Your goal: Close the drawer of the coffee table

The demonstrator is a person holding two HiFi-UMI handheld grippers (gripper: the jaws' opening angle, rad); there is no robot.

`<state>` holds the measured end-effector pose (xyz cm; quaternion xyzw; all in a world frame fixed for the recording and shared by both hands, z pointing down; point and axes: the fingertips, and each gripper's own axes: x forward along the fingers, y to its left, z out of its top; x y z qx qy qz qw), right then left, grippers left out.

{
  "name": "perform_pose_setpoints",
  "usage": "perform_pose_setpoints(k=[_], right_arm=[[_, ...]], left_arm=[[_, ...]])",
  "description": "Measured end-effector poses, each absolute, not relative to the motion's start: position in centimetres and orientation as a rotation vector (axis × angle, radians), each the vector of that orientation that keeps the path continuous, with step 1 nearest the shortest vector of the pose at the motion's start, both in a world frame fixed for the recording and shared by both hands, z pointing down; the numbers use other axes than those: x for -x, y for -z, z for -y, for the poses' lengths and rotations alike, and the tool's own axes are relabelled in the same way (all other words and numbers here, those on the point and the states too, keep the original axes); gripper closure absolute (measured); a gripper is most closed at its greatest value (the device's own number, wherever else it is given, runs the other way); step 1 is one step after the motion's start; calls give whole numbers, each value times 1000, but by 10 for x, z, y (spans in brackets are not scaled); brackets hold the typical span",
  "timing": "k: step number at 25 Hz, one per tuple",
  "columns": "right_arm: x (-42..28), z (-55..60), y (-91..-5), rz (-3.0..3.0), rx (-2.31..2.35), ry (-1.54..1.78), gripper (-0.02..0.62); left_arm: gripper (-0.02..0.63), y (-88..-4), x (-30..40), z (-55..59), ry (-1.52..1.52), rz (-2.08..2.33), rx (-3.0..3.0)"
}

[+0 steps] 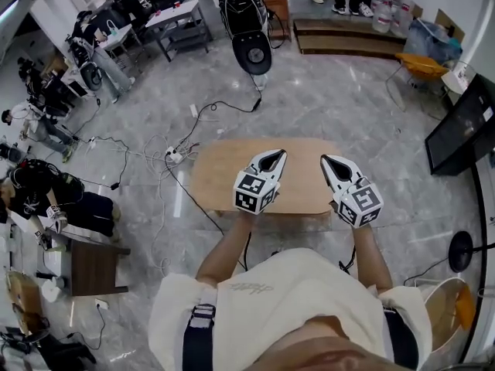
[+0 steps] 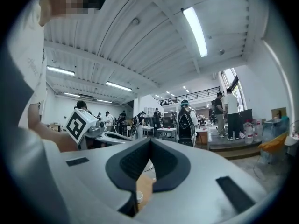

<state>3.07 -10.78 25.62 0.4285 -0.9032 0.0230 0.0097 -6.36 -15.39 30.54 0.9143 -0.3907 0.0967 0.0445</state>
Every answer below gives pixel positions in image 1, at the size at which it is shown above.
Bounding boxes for white work table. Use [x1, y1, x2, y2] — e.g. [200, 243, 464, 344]
[145, 0, 213, 63]

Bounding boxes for person's cream t-shirt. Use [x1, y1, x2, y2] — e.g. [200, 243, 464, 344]
[148, 247, 433, 371]

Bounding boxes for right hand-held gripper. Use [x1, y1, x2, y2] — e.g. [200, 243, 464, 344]
[319, 154, 385, 230]

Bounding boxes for orange chair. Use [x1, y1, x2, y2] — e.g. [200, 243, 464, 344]
[385, 52, 452, 111]

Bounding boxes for orange cushion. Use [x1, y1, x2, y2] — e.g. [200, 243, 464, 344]
[456, 284, 476, 332]

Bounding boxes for brown cardboard packaging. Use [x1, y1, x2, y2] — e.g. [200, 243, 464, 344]
[5, 271, 43, 335]

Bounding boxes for black fan cable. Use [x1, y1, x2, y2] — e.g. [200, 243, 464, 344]
[403, 257, 452, 288]

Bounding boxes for white round bin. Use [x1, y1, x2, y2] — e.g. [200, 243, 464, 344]
[415, 276, 477, 353]

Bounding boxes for white light strip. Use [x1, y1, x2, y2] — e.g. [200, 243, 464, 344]
[0, 0, 20, 25]

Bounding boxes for dark wooden side table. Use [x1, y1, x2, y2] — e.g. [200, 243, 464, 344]
[69, 240, 131, 297]

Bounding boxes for clear plastic bag pile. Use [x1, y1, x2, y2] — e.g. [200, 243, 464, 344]
[408, 16, 464, 69]

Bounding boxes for white box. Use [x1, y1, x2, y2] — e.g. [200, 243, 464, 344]
[42, 241, 73, 277]

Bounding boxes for black harness strap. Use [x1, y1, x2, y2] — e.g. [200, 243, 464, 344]
[183, 303, 216, 371]
[382, 307, 421, 370]

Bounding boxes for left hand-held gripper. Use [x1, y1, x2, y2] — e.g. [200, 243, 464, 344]
[233, 148, 288, 216]

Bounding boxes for black standing fan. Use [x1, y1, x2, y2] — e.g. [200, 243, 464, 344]
[448, 230, 495, 274]

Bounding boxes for black power cable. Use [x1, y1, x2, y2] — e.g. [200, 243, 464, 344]
[164, 156, 226, 236]

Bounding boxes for small white table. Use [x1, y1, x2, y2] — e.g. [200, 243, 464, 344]
[440, 60, 477, 94]

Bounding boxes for oval wooden table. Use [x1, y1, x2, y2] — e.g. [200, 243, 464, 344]
[191, 137, 341, 219]

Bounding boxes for wooden steps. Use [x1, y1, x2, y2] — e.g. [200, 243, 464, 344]
[292, 17, 408, 56]

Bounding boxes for cardboard box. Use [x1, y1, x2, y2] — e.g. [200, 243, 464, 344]
[433, 8, 466, 42]

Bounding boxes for person's left forearm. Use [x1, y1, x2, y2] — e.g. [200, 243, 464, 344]
[195, 211, 259, 288]

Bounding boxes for person's right forearm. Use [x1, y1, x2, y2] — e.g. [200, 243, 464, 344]
[350, 224, 394, 295]

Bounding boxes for black backpack rig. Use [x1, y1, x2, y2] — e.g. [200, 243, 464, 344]
[218, 0, 272, 76]

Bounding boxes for person's face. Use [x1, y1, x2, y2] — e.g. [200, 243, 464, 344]
[266, 315, 395, 371]

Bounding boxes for thin black cable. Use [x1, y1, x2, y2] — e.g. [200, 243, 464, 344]
[176, 73, 264, 152]

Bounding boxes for long white cable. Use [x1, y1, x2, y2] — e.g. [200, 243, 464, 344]
[148, 160, 173, 280]

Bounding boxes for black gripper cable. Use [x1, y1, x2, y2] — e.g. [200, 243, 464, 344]
[337, 245, 357, 274]
[236, 230, 253, 273]

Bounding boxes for black monitor screen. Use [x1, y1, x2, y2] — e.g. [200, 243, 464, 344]
[424, 73, 495, 176]

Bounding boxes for wooden cabinet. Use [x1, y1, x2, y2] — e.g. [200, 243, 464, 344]
[264, 0, 292, 42]

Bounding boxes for wooden drawer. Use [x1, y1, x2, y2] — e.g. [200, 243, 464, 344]
[253, 208, 333, 219]

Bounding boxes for black cable with adapter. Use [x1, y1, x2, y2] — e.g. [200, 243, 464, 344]
[73, 137, 129, 191]

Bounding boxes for clear water jug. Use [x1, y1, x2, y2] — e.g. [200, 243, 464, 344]
[370, 0, 394, 34]
[390, 0, 415, 38]

